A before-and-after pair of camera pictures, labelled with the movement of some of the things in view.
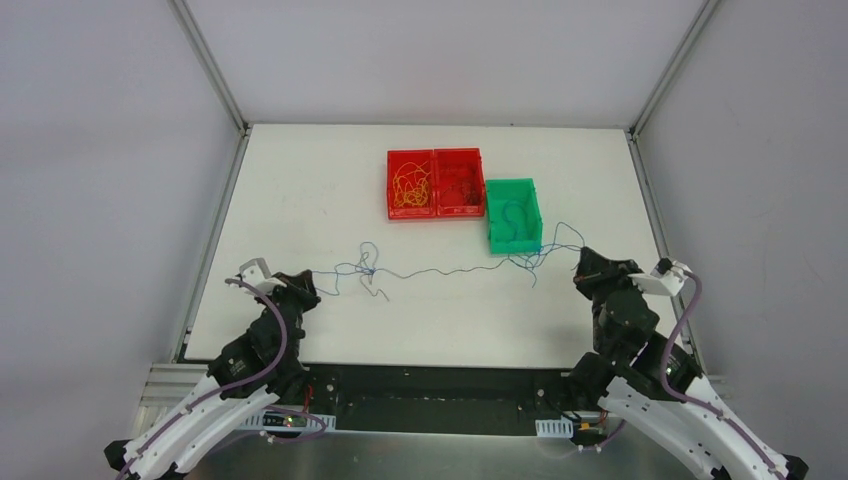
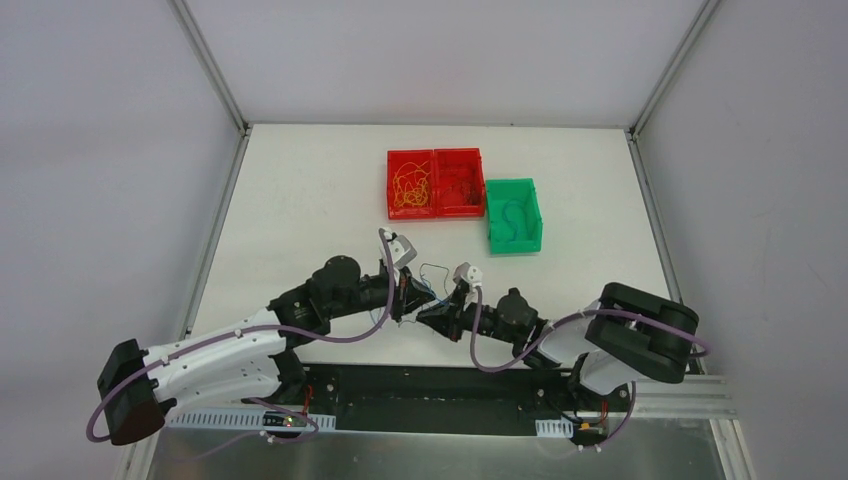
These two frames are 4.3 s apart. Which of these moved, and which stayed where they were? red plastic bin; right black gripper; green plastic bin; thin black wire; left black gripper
Moved: left black gripper; right black gripper
Stayed: thin black wire; red plastic bin; green plastic bin
